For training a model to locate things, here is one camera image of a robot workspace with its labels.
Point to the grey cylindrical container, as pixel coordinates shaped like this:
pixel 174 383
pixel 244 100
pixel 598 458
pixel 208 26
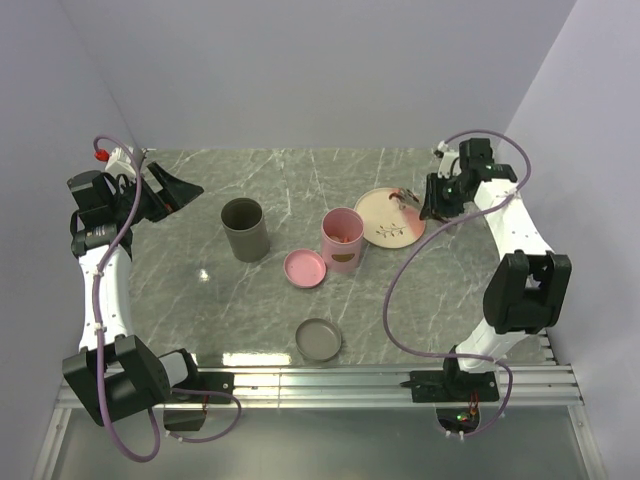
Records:
pixel 245 227

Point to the metal food tongs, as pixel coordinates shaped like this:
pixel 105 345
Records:
pixel 417 205

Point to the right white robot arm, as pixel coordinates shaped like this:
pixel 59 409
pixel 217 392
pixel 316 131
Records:
pixel 527 290

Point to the aluminium mounting rail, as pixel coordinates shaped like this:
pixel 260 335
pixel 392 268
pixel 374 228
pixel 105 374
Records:
pixel 379 386

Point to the pink cylindrical container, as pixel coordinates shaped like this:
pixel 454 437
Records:
pixel 342 221

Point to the pink lid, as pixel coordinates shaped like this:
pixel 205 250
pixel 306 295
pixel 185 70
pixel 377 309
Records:
pixel 304 268

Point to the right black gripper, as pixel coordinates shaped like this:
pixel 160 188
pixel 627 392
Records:
pixel 433 207

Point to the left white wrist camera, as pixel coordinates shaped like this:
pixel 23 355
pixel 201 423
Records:
pixel 118 162

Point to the pink cream plate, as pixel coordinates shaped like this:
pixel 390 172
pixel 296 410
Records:
pixel 388 223

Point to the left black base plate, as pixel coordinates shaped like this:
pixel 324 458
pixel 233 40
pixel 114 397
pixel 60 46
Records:
pixel 219 386

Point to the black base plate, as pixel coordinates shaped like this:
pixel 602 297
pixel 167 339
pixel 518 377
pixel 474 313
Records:
pixel 438 386
pixel 219 386

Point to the grey lid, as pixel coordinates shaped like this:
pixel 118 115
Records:
pixel 318 339

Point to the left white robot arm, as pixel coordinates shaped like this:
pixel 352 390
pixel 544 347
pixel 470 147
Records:
pixel 111 357

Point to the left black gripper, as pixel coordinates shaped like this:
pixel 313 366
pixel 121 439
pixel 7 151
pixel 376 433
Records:
pixel 176 193

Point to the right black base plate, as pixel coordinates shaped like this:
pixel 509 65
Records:
pixel 438 386

